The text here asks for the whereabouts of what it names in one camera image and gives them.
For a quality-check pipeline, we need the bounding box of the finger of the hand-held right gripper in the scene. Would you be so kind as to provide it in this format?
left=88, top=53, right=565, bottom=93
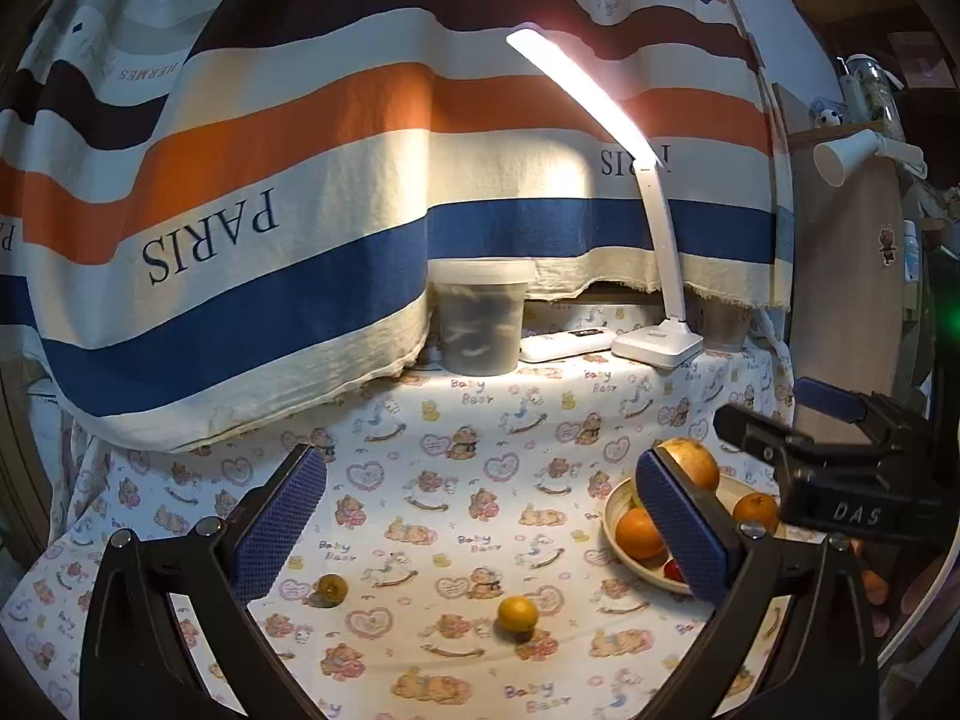
left=712, top=403, right=815, bottom=470
left=793, top=377, right=901, bottom=428

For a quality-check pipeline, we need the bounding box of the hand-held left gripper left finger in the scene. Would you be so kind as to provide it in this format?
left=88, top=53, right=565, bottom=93
left=79, top=444, right=329, bottom=720

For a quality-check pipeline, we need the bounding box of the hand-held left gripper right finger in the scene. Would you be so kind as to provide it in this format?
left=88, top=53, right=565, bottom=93
left=634, top=447, right=880, bottom=720

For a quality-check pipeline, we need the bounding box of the orange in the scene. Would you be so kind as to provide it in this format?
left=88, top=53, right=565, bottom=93
left=732, top=493, right=781, bottom=533
left=616, top=507, right=667, bottom=560

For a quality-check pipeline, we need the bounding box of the cream round plate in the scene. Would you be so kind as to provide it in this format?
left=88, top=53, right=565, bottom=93
left=604, top=474, right=788, bottom=597

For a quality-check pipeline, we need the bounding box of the large yellow pomelo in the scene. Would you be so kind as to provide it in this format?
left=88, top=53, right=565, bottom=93
left=657, top=438, right=722, bottom=492

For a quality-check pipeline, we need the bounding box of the small yellow citrus fruit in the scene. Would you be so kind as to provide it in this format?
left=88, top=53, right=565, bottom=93
left=496, top=595, right=539, bottom=634

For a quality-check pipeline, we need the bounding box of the person's right hand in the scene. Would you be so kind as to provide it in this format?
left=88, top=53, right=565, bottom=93
left=851, top=536, right=901, bottom=638

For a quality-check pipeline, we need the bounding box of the white bottle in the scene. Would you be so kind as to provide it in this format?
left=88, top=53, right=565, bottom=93
left=900, top=221, right=922, bottom=284

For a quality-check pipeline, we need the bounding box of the bear printed cloth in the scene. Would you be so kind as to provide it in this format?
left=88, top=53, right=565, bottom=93
left=0, top=300, right=796, bottom=720

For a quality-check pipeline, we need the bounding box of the white remote control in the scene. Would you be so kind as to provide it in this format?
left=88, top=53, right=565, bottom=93
left=519, top=328, right=616, bottom=363

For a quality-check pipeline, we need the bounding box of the white desk lamp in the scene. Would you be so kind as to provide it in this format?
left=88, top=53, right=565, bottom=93
left=505, top=26, right=704, bottom=370

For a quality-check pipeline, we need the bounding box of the white spotlight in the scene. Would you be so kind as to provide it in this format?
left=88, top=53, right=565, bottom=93
left=813, top=129, right=927, bottom=188

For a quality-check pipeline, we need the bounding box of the translucent lidded plastic container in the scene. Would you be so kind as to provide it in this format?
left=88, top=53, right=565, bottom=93
left=429, top=259, right=532, bottom=376

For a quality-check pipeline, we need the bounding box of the glass jar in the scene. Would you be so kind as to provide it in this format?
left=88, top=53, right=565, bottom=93
left=838, top=54, right=905, bottom=125

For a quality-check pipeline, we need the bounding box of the striped cloth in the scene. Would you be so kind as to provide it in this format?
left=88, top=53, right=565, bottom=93
left=0, top=0, right=796, bottom=455

